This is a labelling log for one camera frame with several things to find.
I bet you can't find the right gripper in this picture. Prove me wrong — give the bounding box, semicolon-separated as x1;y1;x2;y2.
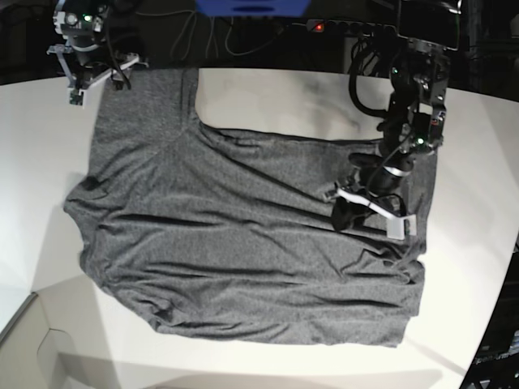
52;3;122;81

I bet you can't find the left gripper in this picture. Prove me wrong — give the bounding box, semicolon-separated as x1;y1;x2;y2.
331;48;448;232

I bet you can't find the grey t-shirt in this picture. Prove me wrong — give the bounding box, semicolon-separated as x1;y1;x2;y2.
64;70;437;347

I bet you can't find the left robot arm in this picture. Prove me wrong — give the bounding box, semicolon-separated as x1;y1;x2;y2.
325;1;461;240

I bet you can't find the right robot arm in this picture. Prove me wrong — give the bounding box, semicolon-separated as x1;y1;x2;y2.
48;0;110;84

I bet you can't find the blue box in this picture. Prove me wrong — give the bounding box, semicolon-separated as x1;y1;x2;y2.
195;0;311;17

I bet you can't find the black power strip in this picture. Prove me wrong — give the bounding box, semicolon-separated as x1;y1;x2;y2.
304;19;397;37

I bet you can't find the grey cardboard box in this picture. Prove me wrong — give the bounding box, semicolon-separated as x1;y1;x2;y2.
1;293;121;388

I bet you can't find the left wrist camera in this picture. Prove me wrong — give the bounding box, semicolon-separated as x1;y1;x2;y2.
386;215;417;240

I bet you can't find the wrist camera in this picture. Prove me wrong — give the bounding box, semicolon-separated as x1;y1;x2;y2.
67;88;87;108
386;215;417;240

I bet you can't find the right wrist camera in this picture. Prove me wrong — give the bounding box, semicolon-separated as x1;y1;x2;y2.
67;88;87;108

